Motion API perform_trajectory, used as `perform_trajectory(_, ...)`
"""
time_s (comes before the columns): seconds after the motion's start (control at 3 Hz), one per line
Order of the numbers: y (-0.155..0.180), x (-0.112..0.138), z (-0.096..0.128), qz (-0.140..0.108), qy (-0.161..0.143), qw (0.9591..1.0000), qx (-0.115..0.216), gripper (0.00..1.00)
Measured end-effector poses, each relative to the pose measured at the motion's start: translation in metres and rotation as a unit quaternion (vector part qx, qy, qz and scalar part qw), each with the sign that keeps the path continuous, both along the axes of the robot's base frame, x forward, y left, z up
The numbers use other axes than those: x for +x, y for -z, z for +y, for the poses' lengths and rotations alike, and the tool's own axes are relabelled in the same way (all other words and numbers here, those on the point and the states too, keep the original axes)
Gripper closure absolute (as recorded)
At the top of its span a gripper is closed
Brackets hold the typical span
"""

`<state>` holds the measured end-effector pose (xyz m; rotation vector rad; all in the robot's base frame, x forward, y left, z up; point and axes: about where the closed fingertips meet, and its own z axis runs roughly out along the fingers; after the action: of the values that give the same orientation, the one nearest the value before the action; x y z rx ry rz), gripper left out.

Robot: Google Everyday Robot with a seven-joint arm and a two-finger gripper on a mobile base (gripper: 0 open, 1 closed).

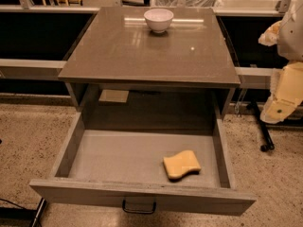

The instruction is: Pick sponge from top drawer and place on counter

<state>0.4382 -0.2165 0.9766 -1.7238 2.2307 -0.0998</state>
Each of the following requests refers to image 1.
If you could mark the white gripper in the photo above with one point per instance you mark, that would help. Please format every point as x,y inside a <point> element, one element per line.
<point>292,37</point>

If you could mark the yellow sponge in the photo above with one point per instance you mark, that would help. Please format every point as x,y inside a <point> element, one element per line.
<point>180,164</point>

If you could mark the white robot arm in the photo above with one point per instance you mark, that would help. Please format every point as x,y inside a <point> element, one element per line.
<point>290,40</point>

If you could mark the grey cabinet with counter top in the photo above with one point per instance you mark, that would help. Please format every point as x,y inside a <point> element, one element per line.
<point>178,79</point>

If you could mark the open grey top drawer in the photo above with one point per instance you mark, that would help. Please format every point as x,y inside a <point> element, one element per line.
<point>103,168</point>

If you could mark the black stand leg right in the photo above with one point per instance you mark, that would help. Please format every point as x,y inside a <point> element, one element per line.
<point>268,143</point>

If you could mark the white ceramic bowl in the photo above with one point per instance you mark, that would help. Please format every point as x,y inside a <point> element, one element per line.
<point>158,20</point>

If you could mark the black stand base left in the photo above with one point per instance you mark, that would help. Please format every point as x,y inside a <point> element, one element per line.
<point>16,211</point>

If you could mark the white wire basket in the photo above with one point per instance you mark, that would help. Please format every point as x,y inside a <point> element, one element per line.
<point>187,3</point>

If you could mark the black drawer handle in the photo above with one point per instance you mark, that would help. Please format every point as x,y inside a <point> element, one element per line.
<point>138,208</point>

